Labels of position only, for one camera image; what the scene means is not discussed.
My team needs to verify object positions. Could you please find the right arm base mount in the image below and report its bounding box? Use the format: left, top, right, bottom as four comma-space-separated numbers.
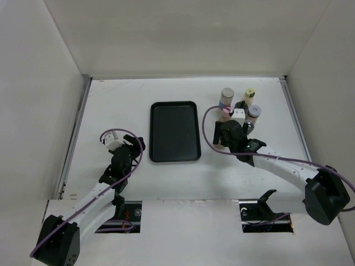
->
239, 190, 293, 233

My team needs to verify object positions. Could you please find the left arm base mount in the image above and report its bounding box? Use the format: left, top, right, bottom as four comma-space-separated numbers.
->
96, 196, 143, 233

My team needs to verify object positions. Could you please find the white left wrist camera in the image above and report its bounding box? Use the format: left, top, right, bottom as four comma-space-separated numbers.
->
104, 134, 124, 151

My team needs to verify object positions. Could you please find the yellow cap condiment bottle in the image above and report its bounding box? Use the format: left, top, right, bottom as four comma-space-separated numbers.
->
243, 88, 255, 106

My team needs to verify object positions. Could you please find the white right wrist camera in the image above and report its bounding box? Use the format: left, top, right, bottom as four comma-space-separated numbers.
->
231, 109, 245, 123

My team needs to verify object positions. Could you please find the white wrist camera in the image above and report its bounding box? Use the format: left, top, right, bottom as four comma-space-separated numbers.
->
104, 134, 124, 151
231, 109, 245, 123

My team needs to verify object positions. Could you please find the black knob grinder bottle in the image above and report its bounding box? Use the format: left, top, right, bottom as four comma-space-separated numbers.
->
234, 100, 249, 112

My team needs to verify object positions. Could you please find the pink cap spice bottle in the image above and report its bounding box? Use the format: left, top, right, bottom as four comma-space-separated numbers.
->
218, 108, 233, 122

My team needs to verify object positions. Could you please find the black rectangular tray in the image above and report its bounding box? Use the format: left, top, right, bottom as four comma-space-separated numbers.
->
149, 101, 201, 163

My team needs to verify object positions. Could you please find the silver lid blue label jar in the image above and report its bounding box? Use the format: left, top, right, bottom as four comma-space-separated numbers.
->
219, 88, 234, 110

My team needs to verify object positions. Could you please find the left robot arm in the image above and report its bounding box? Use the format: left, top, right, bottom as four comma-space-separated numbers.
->
30, 129, 145, 265

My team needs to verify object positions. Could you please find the red label lid spice jar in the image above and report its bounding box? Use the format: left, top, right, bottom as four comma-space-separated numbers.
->
246, 105, 261, 124

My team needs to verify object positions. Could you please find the black knob spice bottle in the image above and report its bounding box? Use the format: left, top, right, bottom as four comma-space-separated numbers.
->
214, 139, 228, 152

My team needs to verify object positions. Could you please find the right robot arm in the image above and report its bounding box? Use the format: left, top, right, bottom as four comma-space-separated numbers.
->
213, 120, 350, 226

